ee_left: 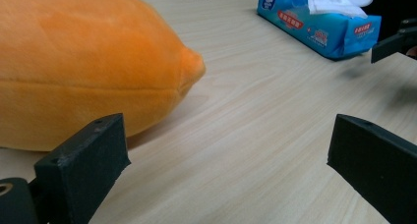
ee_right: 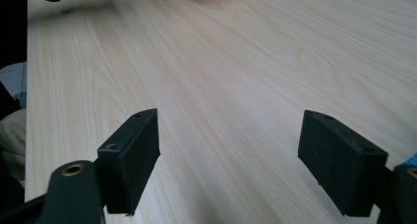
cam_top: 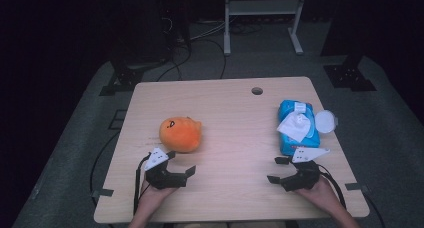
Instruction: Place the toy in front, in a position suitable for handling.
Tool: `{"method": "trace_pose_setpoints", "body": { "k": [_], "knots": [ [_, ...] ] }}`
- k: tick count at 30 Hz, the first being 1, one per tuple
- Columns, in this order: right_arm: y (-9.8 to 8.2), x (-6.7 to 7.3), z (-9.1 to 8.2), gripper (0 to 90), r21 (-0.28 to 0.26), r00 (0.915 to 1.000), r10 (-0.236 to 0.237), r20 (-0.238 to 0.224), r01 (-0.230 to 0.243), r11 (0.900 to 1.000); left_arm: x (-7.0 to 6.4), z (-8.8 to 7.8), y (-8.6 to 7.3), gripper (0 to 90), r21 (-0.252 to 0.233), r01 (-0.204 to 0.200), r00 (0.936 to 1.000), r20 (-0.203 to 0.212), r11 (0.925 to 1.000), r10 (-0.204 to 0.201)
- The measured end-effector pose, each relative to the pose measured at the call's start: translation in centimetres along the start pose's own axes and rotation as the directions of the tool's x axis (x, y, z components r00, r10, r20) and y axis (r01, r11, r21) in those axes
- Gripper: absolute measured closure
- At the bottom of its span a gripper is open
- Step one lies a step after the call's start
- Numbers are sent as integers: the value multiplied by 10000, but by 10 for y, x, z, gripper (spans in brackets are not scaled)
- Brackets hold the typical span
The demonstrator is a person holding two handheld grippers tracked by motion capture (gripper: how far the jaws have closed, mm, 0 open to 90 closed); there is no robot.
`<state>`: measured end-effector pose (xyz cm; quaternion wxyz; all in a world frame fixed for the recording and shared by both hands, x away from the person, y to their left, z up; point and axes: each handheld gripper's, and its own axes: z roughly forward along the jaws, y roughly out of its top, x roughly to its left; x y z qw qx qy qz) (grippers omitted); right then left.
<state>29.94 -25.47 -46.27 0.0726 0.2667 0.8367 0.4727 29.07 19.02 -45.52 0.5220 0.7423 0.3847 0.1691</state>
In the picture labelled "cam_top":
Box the person's left hand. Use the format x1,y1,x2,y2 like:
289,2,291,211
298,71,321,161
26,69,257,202
138,180,178,208

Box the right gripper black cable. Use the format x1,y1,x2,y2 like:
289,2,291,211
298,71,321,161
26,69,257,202
315,163,348,211

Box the white wet wipe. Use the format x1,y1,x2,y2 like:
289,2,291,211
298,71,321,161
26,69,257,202
276,112,313,143

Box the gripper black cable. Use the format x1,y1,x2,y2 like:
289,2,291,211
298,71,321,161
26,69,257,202
133,153,152,216
315,163,348,211

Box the black metal stand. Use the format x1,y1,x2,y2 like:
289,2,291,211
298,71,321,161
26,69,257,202
320,0,378,92
98,0,193,97

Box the white metal stand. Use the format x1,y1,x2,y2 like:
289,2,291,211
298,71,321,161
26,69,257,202
223,0,308,57

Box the white round pack lid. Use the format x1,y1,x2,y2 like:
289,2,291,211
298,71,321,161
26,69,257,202
314,109,340,135

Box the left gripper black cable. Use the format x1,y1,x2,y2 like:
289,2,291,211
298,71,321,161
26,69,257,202
133,153,152,216

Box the white floor cables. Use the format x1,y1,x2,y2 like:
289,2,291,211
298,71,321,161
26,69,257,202
191,19,232,42

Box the person's right hand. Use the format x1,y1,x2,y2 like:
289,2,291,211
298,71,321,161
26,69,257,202
295,178,338,213

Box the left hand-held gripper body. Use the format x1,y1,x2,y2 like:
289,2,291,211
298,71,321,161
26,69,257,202
143,147,188,190

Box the blue wet wipe pack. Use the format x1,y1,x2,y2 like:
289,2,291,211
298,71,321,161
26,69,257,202
277,99,322,157

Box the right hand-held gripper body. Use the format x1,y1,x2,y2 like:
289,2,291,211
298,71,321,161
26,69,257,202
279,146,332,193

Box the grey tape piece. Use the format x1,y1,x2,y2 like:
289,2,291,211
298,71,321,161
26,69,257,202
344,182,369,192
91,187,115,198

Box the orange plush toy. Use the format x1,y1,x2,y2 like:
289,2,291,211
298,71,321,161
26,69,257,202
158,116,203,154

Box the black floor cable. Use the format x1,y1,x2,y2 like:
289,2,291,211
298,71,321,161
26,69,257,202
156,44,194,82
363,191,388,228
199,37,228,80
89,131,121,202

